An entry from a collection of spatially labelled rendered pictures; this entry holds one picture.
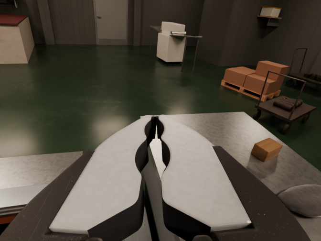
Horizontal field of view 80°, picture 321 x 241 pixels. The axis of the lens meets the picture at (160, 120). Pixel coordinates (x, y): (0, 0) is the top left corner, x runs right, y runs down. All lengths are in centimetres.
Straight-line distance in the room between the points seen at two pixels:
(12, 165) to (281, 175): 124
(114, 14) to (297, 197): 870
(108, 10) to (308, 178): 859
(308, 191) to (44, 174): 110
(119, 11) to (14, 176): 826
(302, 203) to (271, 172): 15
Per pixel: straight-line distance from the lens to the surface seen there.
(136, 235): 77
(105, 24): 891
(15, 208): 95
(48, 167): 119
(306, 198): 74
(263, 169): 81
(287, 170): 86
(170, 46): 629
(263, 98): 467
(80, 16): 881
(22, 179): 118
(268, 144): 87
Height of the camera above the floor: 152
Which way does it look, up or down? 30 degrees down
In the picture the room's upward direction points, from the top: 6 degrees clockwise
